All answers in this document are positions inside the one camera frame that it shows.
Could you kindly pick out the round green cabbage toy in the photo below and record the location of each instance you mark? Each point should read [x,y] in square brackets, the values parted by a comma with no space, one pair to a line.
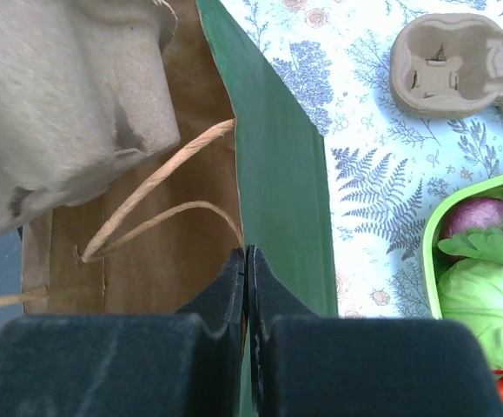
[471,293]

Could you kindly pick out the brown green paper bag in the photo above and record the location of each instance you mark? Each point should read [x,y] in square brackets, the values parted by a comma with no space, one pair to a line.
[249,171]

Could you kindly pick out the purple onion toy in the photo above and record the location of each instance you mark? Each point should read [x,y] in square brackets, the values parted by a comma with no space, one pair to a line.
[477,212]

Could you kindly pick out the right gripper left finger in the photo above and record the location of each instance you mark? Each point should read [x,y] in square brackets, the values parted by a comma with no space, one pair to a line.
[183,364]

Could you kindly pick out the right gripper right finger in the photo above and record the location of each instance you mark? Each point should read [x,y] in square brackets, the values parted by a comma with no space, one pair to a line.
[303,364]

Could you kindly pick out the green plastic basket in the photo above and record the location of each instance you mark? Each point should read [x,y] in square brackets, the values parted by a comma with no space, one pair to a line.
[434,263]

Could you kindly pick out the brown pulp cup carrier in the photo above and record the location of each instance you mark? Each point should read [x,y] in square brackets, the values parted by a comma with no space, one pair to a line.
[83,99]

